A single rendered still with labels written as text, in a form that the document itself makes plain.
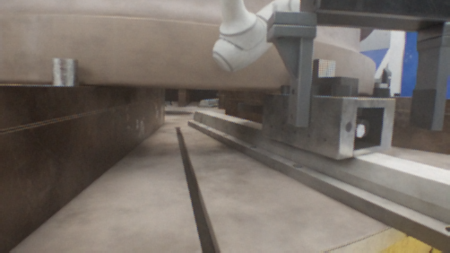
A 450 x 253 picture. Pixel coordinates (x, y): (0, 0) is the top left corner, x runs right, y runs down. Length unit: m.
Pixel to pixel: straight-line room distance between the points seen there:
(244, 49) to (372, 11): 0.40
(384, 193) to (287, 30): 0.75
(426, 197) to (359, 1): 0.69
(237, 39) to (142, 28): 0.48
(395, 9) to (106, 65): 0.90
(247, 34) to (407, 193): 0.65
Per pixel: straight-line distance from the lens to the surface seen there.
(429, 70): 0.29
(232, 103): 2.58
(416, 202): 0.86
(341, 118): 0.83
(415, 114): 0.30
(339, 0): 0.22
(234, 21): 0.59
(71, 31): 1.05
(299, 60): 0.21
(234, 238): 0.65
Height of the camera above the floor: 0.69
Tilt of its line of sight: 6 degrees down
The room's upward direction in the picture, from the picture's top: 2 degrees clockwise
